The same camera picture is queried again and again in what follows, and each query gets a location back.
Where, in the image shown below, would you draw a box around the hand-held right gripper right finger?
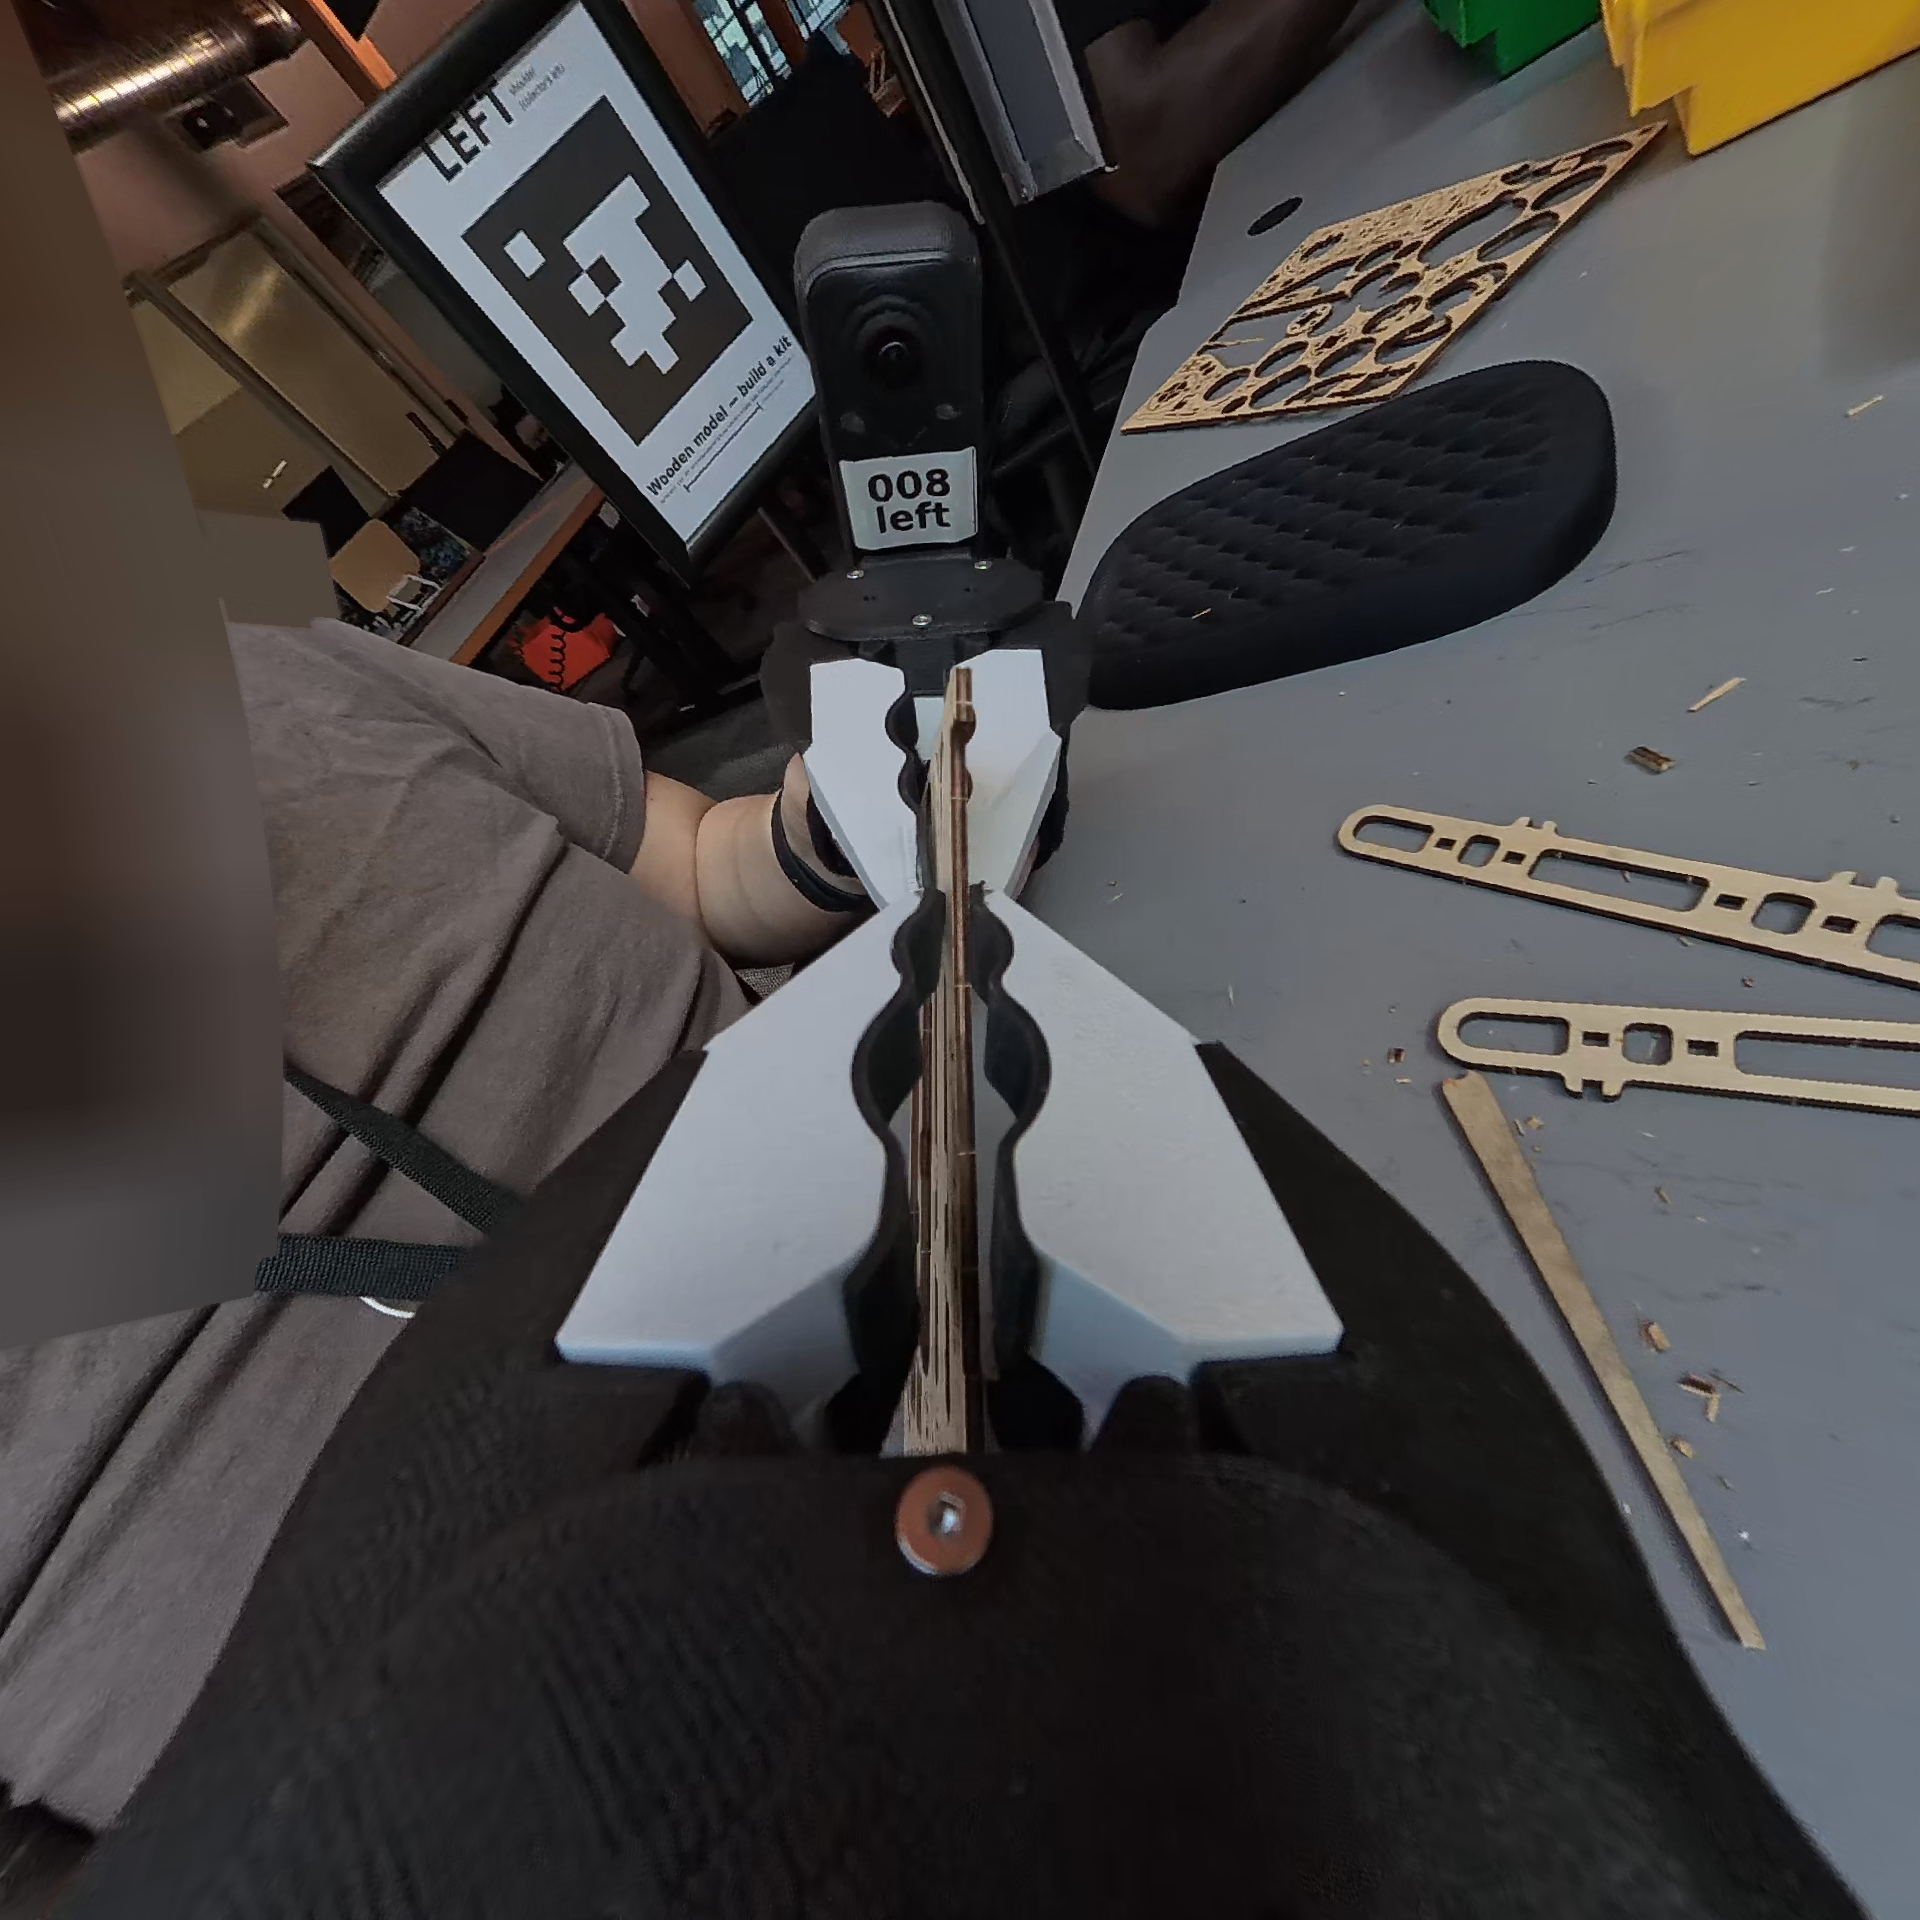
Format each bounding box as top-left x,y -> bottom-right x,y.
971,884 -> 1341,1449

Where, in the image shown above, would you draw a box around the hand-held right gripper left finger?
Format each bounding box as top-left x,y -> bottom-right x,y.
556,886 -> 942,1449

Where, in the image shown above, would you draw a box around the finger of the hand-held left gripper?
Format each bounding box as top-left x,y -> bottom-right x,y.
807,661 -> 928,910
959,646 -> 1072,904

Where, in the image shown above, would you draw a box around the laser-cut wooden parts sheet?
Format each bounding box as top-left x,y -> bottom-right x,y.
1122,124 -> 1670,437
900,667 -> 986,1456

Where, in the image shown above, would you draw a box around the another person's forearm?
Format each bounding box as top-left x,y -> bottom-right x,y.
1078,0 -> 1220,227

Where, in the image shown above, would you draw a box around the person's left forearm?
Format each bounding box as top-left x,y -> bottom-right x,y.
631,780 -> 887,969

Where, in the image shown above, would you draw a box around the person's left hand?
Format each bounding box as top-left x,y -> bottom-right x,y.
780,758 -> 875,912

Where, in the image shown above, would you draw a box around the grey light panel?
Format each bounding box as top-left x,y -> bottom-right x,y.
884,0 -> 1114,209

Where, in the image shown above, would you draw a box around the slotted wooden strip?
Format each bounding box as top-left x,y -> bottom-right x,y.
1437,996 -> 1920,1116
1338,804 -> 1920,989

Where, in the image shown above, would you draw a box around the black quilted cushion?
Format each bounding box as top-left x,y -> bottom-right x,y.
1078,360 -> 1618,712

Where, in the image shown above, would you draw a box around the tapered wooden stick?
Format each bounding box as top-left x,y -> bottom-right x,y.
1440,1070 -> 1767,1652

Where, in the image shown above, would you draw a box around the framed left marker sign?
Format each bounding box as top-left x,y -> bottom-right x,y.
310,0 -> 818,579

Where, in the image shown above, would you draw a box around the scattered wood chips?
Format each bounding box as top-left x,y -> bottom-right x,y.
1499,1112 -> 1743,1466

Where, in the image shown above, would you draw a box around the green storage bin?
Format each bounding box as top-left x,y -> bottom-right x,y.
1421,0 -> 1607,85

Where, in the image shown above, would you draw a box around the yellow storage bin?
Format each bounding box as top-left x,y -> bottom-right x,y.
1597,0 -> 1920,160

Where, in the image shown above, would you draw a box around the black webbing strap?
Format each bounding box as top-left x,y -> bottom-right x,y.
285,1068 -> 522,1234
255,1232 -> 467,1301

